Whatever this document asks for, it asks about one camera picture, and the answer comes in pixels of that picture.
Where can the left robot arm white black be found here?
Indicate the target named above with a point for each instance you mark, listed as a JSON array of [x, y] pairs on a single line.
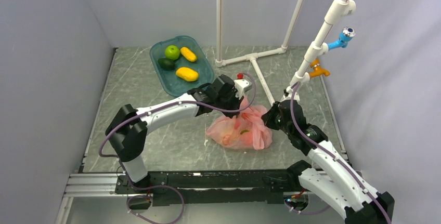
[[130, 128]]

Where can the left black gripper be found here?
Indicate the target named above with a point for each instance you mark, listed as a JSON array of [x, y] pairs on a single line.
[[236, 101]]

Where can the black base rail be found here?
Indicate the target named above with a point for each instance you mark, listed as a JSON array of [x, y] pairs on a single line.
[[213, 186]]

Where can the teal plastic tray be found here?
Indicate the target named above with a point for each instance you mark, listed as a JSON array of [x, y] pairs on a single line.
[[172, 84]]

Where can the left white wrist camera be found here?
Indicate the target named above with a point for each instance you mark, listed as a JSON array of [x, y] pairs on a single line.
[[242, 85]]

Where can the yellow fake mango front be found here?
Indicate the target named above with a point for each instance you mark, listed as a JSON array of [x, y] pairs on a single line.
[[187, 74]]

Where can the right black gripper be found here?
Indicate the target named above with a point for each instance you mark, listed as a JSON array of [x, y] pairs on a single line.
[[268, 117]]

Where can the white PVC pipe frame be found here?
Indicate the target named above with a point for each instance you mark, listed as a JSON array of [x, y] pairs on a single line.
[[317, 48]]

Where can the blue faucet tap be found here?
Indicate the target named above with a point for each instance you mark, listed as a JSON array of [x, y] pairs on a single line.
[[345, 37]]

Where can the dark green fake avocado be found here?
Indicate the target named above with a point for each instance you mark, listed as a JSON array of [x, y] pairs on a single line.
[[166, 64]]

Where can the aluminium extrusion frame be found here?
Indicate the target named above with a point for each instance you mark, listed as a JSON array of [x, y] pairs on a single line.
[[91, 198]]

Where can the orange faucet tap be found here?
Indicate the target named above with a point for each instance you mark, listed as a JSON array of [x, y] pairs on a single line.
[[317, 69]]

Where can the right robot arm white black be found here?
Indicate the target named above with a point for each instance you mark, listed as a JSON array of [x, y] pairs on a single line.
[[342, 188]]

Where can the green fake apple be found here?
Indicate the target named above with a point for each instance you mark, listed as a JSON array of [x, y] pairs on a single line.
[[172, 52]]

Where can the pink plastic bag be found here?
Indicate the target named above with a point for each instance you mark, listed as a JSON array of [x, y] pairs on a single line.
[[244, 131]]

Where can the yellow fake fruit rear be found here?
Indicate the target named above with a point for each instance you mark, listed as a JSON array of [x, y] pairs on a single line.
[[188, 54]]

